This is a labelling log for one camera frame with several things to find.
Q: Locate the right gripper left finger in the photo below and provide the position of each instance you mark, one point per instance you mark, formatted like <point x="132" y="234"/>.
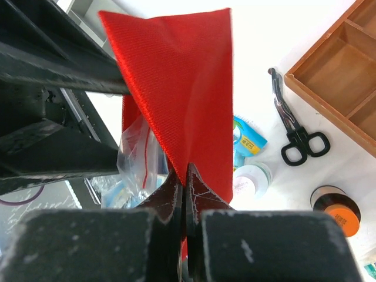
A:
<point x="139" y="244"/>

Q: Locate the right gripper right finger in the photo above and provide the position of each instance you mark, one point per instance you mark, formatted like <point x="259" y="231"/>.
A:
<point x="224" y="244"/>

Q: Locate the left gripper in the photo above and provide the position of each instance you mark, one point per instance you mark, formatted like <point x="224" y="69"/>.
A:
<point x="42" y="45"/>

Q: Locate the alcohol wipes plastic bag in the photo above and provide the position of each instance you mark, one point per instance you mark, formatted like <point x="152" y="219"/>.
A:
<point x="142" y="167"/>

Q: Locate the red first aid pouch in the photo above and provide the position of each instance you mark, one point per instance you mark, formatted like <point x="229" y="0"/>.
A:
<point x="179" y="72"/>

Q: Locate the colourful bandage packet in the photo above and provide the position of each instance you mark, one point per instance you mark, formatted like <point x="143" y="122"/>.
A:
<point x="370" y="268"/>

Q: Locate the small white bottle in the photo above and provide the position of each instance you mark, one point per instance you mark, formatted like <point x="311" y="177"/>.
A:
<point x="251" y="181"/>

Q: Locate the grey plastic insert tray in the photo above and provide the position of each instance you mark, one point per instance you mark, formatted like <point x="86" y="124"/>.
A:
<point x="85" y="14"/>

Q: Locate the blue cotton swab packet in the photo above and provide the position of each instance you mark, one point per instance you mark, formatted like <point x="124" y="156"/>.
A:
<point x="246" y="142"/>

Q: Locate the brown bottle orange cap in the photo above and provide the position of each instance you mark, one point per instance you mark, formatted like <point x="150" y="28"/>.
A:
<point x="343" y="209"/>

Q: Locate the wooden compartment tray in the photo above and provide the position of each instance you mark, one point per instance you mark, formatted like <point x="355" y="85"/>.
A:
<point x="336" y="76"/>

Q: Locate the black handled scissors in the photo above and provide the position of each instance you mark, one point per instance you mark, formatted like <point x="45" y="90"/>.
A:
<point x="296" y="134"/>

